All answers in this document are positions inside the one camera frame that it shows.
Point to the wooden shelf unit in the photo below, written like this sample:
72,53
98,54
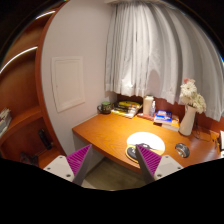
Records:
21,92

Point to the grey computer mouse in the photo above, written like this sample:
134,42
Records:
182,150

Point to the blue white box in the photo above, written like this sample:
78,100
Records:
164,117

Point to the black object on shelf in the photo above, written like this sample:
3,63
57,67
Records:
44,139

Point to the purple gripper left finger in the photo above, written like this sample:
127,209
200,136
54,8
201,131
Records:
72,168

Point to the white wall panel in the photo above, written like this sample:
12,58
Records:
67,82

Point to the book under blue box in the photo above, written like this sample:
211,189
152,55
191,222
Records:
174,125

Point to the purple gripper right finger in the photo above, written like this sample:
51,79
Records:
154,166

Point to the white cylindrical container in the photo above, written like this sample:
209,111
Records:
147,103

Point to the yellow black book stack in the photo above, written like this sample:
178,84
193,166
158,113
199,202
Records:
126,109

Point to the small clear spray bottle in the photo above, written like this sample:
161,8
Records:
152,111

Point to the books on left shelf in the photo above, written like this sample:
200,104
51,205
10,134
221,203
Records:
5,119

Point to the dark green mug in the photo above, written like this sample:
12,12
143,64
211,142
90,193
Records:
104,107

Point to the white sheer curtain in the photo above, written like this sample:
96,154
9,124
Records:
152,48

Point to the white ceramic vase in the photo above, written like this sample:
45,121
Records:
187,122

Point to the white artificial flowers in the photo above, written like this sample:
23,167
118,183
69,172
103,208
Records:
190,97

